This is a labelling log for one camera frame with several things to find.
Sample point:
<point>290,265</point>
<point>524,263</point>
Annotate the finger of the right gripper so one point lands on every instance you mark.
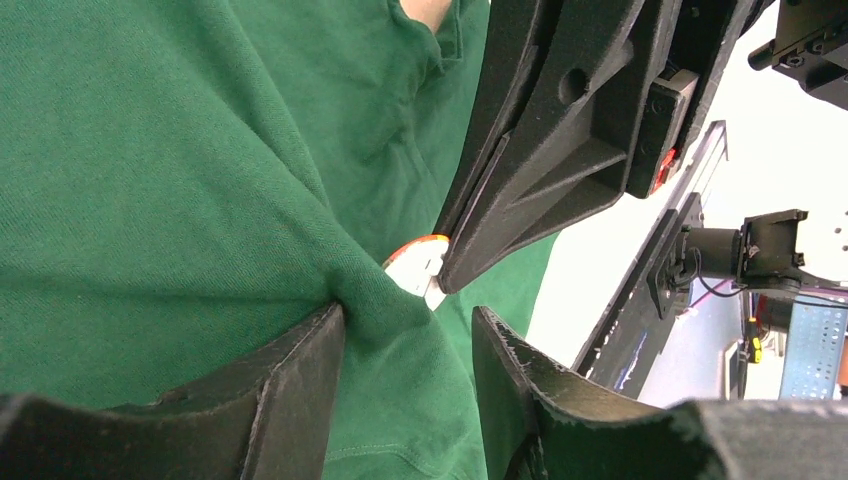
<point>591,115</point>
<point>501,47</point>

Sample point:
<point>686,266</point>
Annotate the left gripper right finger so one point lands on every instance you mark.
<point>541,420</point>

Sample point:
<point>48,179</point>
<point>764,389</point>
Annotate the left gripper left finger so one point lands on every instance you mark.
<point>266,415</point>

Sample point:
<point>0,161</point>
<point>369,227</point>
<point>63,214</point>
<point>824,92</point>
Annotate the orange round brooch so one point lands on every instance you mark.
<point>415,267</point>

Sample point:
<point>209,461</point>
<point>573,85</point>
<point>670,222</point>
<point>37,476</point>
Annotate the green t-shirt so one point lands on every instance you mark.
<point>184,181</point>

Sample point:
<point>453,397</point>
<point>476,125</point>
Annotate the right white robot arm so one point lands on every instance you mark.
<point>810,46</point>

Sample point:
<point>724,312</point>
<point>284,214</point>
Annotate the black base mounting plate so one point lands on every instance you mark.
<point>637,321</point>

